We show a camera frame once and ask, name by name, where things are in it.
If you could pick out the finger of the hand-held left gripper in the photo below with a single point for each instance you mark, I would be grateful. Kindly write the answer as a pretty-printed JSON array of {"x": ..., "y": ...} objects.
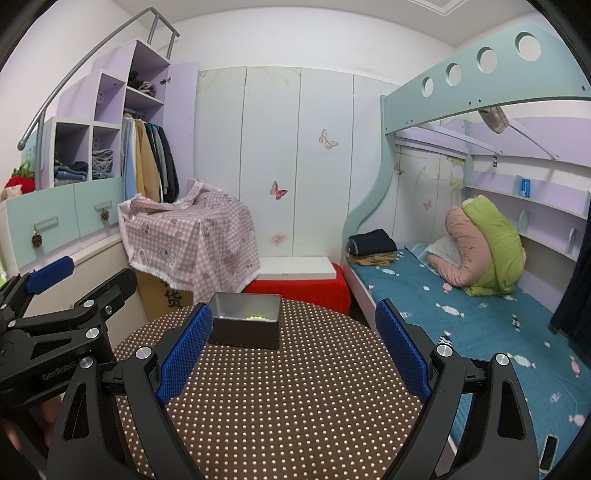
[
  {"x": 111, "y": 288},
  {"x": 51, "y": 273}
]

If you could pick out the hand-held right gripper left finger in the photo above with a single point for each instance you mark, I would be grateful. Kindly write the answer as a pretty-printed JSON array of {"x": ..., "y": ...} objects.
[{"x": 184, "y": 355}]

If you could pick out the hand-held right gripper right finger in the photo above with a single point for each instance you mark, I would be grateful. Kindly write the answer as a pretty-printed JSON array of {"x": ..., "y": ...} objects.
[{"x": 401, "y": 350}]

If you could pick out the dark grey metal box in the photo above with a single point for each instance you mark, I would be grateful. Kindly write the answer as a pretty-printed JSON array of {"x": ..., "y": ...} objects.
[{"x": 244, "y": 334}]

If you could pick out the person's left hand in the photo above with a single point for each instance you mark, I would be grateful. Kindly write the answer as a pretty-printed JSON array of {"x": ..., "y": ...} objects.
[{"x": 11, "y": 434}]

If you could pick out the white low cabinet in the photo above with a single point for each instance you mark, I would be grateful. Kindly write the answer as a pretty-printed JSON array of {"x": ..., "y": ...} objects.
[{"x": 92, "y": 258}]

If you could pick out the cardboard box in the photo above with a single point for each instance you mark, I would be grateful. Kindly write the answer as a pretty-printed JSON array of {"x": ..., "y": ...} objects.
[{"x": 161, "y": 295}]

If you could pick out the large teal drawer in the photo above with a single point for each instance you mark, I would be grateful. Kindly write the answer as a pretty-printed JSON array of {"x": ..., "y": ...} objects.
[{"x": 44, "y": 217}]

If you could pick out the blue printed bedsheet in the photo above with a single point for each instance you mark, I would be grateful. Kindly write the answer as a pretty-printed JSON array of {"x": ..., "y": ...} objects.
[{"x": 461, "y": 332}]

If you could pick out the small teal drawer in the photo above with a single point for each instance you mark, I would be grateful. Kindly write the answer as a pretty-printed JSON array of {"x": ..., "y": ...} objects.
[{"x": 97, "y": 203}]

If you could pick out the folded tan clothes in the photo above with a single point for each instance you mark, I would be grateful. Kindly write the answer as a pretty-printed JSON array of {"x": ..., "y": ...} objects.
[{"x": 374, "y": 260}]

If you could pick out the red plush toy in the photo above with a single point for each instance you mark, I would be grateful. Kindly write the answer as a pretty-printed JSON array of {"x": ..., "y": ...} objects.
[{"x": 21, "y": 182}]

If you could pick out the folded blue jeans pile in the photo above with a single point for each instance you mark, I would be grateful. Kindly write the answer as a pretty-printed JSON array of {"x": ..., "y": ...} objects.
[{"x": 70, "y": 174}]

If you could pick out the pink checked cloth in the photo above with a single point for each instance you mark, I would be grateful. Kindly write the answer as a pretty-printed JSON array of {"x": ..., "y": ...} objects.
[{"x": 198, "y": 235}]

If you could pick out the white pillow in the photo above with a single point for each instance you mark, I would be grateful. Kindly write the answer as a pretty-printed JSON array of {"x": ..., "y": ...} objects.
[{"x": 441, "y": 251}]

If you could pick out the red stool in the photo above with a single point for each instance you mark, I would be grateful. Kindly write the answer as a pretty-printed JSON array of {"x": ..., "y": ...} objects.
[{"x": 304, "y": 293}]

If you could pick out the brown polka-dot tablecloth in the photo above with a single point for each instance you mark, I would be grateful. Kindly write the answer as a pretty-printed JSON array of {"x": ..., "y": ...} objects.
[{"x": 286, "y": 406}]

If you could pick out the folded dark clothes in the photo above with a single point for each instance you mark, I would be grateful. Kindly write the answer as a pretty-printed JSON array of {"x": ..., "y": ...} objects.
[{"x": 371, "y": 241}]

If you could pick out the folded light jeans pile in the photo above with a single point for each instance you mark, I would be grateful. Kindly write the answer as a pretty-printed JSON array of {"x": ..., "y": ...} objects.
[{"x": 102, "y": 164}]

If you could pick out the light blue hanging shirt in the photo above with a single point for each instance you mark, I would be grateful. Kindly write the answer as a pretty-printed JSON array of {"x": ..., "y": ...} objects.
[{"x": 129, "y": 161}]

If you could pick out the white board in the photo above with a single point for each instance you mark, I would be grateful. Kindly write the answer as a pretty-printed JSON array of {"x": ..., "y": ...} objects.
[{"x": 298, "y": 267}]

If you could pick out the dark hanging jackets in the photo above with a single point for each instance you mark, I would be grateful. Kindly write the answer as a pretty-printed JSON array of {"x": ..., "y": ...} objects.
[{"x": 168, "y": 166}]

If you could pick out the green quilt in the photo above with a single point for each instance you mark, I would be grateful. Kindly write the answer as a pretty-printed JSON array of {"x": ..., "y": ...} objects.
[{"x": 496, "y": 244}]

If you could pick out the pink flower sticker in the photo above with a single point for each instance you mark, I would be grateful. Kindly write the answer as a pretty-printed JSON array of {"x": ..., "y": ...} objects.
[{"x": 277, "y": 238}]

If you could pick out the purple wardrobe door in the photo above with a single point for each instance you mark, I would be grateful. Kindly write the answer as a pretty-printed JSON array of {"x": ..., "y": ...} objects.
[{"x": 180, "y": 134}]

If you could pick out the purple cubby shelf unit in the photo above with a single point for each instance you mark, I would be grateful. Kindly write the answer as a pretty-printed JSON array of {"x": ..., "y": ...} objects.
[{"x": 78, "y": 101}]

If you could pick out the black smartphone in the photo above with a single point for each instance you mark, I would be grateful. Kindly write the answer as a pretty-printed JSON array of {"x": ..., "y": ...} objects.
[{"x": 548, "y": 460}]

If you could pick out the dark blue hanging cloth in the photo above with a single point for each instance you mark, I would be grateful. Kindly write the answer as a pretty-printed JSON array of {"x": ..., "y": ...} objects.
[{"x": 575, "y": 286}]

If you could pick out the pink butterfly sticker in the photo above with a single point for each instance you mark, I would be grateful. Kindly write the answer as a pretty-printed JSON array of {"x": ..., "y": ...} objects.
[{"x": 278, "y": 190}]

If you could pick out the grey metal handrail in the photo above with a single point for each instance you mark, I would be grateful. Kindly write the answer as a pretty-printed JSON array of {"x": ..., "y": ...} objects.
[{"x": 69, "y": 69}]

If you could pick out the small blue box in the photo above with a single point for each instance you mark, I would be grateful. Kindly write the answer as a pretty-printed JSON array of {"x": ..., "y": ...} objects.
[{"x": 525, "y": 187}]

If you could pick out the dark clothes in cubby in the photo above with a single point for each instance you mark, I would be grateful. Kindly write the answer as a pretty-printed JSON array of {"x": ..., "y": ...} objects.
[{"x": 142, "y": 84}]

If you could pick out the cream butterfly sticker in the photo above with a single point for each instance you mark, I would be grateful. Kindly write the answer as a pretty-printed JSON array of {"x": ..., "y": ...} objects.
[{"x": 328, "y": 139}]

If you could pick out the white wardrobe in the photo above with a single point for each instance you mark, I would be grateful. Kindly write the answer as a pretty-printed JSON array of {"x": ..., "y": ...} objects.
[{"x": 277, "y": 138}]

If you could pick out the purple bed wall shelf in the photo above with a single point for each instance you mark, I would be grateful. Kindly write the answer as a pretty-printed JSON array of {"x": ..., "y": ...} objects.
[{"x": 549, "y": 207}]

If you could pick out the teal bunk bed frame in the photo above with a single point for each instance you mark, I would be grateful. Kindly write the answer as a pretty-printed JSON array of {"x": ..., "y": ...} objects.
[{"x": 406, "y": 106}]

